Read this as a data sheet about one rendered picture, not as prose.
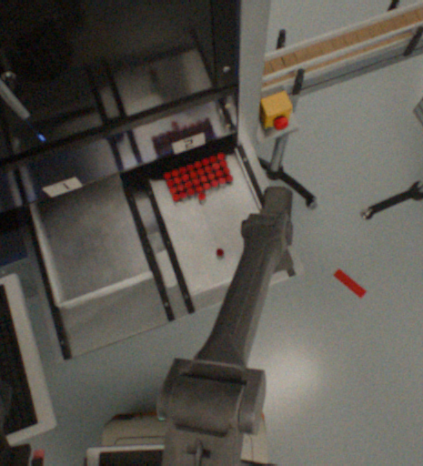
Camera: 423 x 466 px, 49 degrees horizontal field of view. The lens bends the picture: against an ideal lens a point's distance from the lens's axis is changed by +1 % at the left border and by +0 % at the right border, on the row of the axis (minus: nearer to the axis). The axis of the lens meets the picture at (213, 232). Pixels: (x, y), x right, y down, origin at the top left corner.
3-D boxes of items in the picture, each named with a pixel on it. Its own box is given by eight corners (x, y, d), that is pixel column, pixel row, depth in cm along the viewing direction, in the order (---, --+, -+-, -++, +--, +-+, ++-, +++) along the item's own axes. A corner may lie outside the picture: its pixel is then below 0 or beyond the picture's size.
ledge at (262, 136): (241, 105, 141) (241, 101, 139) (281, 91, 141) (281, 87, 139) (257, 145, 137) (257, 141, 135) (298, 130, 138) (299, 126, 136)
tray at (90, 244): (29, 194, 134) (24, 190, 130) (115, 165, 135) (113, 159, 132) (60, 307, 125) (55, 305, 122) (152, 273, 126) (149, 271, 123)
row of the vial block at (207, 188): (172, 200, 131) (170, 195, 127) (231, 178, 132) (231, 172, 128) (175, 207, 131) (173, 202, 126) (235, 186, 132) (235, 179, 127)
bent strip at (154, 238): (150, 240, 129) (146, 235, 123) (160, 237, 129) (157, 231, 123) (166, 288, 125) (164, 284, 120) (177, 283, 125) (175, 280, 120)
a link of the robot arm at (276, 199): (239, 235, 82) (288, 238, 79) (246, 174, 84) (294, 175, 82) (251, 250, 93) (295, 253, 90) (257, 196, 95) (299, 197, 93)
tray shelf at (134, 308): (15, 202, 135) (13, 200, 134) (241, 124, 139) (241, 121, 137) (58, 364, 123) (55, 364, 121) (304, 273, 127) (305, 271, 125)
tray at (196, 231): (151, 184, 133) (149, 179, 130) (236, 153, 135) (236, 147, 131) (191, 294, 125) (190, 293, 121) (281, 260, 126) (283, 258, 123)
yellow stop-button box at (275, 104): (256, 106, 129) (256, 93, 122) (279, 98, 130) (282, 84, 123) (266, 130, 127) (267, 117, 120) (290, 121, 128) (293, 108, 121)
